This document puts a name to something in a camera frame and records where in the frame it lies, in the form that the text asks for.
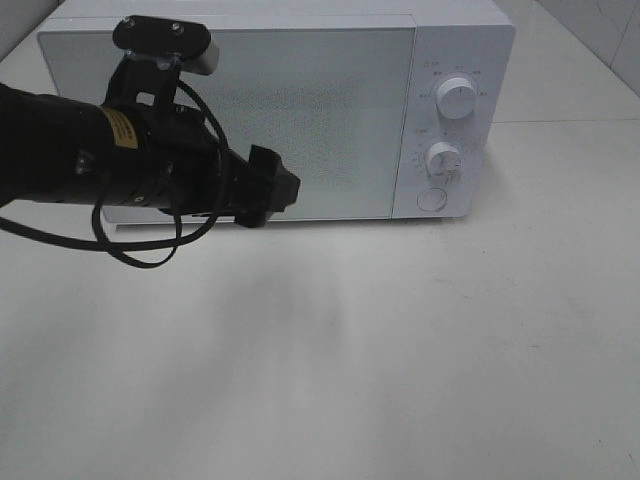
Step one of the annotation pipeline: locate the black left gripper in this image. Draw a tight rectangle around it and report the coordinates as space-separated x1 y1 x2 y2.
139 102 301 228

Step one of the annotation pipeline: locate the white microwave door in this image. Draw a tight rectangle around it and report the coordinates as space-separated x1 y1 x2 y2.
37 25 418 225

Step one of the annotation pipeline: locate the round door release button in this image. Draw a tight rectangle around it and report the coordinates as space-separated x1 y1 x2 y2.
416 187 447 212

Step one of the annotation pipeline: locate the white timer knob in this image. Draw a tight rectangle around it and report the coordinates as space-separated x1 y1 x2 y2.
425 142 462 176

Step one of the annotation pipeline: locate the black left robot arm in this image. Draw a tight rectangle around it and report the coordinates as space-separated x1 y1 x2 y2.
1 85 300 228

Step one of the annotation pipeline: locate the white upper power knob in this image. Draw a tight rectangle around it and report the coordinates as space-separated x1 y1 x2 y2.
435 74 477 120

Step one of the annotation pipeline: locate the white microwave oven body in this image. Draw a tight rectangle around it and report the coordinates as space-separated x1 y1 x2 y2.
37 1 515 219

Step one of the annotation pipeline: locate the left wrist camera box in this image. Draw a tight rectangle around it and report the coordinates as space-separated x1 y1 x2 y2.
104 15 221 109

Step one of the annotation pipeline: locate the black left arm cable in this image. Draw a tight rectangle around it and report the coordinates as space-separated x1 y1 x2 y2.
0 79 231 269

